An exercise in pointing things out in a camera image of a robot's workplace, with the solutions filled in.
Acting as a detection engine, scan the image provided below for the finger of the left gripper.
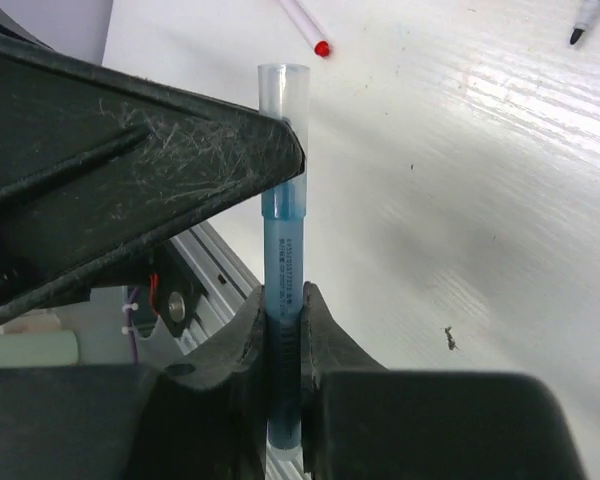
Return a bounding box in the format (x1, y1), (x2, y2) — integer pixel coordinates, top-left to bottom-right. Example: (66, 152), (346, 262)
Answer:
(0, 34), (305, 325)

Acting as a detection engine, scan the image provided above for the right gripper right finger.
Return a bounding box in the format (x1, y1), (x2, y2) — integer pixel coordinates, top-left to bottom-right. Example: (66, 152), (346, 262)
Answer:
(300, 283), (586, 479)

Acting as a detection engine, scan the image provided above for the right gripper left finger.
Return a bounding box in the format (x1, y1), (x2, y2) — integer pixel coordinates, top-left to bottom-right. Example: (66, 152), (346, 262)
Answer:
(0, 289), (267, 479)

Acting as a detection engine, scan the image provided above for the light blue highlighter pen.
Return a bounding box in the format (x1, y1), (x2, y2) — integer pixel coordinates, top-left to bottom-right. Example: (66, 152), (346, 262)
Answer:
(262, 175), (307, 460)

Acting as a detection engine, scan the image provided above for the light blue highlighter cap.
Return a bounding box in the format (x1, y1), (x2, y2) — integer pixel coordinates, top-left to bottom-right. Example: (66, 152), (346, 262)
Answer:
(258, 64), (310, 220)

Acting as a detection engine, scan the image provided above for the red ballpoint pen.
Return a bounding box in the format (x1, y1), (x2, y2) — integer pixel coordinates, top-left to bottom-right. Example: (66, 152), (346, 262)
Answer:
(278, 0), (331, 58)

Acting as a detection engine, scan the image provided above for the black marker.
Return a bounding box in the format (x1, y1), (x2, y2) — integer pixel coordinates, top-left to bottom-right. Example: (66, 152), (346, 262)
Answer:
(569, 0), (600, 46)

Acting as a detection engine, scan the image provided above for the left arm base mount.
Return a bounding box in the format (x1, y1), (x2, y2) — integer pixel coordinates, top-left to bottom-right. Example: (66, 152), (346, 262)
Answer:
(122, 242), (206, 340)

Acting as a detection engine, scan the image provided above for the aluminium rail frame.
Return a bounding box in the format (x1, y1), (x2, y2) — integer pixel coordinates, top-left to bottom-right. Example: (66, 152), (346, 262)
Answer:
(169, 222), (305, 479)

